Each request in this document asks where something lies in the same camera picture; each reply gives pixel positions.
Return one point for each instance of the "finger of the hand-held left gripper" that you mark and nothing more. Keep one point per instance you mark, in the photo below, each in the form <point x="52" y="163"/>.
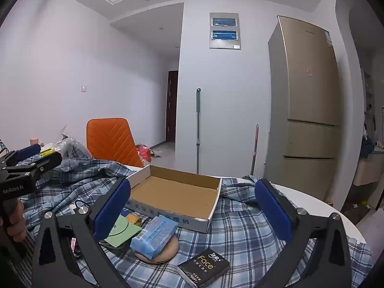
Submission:
<point x="30" y="149"/>
<point x="45" y="165"/>

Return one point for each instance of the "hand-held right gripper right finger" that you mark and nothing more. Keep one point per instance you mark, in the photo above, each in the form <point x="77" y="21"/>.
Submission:
<point x="273" y="213"/>

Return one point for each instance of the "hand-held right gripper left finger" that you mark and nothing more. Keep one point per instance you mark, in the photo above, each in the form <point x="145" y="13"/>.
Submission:
<point x="112" y="207"/>

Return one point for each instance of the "green paper sleeve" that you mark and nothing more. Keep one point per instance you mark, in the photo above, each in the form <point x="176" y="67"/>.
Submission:
<point x="120" y="237"/>

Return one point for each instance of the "blue tissue pack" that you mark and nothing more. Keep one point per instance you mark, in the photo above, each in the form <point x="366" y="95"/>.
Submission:
<point x="153" y="235"/>

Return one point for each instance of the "cardboard box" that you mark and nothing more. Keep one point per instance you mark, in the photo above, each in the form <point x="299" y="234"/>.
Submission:
<point x="180" y="195"/>

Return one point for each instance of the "round wooden disc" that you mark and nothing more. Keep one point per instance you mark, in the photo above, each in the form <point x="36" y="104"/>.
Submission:
<point x="168" y="253"/>

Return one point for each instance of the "black tissue pack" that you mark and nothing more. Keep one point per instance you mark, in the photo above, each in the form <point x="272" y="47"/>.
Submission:
<point x="204" y="267"/>

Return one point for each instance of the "person's left hand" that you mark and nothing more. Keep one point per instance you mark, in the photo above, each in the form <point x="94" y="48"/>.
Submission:
<point x="17" y="219"/>

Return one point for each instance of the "pink cup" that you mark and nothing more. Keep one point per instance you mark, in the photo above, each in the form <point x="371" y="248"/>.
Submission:
<point x="34" y="141"/>

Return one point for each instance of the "yellow packet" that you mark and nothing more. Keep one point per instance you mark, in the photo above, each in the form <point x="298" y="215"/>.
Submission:
<point x="48" y="150"/>

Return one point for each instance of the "orange snack packet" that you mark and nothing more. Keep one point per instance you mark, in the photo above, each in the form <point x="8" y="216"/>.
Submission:
<point x="133" y="218"/>

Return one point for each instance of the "clear plastic bag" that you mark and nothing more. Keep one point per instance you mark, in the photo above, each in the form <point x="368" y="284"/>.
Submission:
<point x="70" y="153"/>

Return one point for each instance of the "white earbuds case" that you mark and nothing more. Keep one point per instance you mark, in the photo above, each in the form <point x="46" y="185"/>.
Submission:
<point x="72" y="208"/>

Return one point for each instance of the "blue plaid shirt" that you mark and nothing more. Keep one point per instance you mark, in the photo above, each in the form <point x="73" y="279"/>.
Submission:
<point x="240" y="240"/>

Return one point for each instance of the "red plastic bag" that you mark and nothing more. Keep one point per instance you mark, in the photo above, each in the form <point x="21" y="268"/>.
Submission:
<point x="144" y="153"/>

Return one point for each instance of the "orange chair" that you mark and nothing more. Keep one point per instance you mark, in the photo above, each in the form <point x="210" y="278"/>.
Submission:
<point x="111" y="141"/>

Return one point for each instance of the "grey striped cloth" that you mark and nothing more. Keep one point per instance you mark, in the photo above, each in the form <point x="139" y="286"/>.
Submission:
<point x="25" y="273"/>

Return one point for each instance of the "brown cardboard carton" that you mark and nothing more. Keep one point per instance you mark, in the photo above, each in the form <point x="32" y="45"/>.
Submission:
<point x="367" y="168"/>

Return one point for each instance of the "dark blue cloth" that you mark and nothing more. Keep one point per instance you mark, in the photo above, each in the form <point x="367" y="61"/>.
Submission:
<point x="366" y="148"/>

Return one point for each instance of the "dark wooden door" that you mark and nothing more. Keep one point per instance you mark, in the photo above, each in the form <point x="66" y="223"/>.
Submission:
<point x="171" y="108"/>

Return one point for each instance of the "gold refrigerator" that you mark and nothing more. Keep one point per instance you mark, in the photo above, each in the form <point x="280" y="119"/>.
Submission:
<point x="306" y="96"/>

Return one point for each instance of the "grey electrical panel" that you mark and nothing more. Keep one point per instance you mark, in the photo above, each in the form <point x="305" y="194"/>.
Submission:
<point x="224" y="31"/>

